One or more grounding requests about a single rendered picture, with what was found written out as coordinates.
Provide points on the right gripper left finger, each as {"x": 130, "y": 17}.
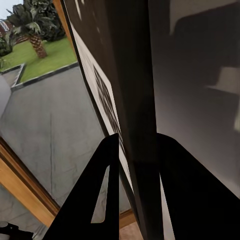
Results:
{"x": 73, "y": 222}

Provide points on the poster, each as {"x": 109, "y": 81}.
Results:
{"x": 112, "y": 42}

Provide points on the door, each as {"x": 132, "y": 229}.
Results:
{"x": 49, "y": 130}

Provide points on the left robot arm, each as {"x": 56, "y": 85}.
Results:
{"x": 11, "y": 232}

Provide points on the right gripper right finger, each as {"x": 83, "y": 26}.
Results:
{"x": 200, "y": 206}

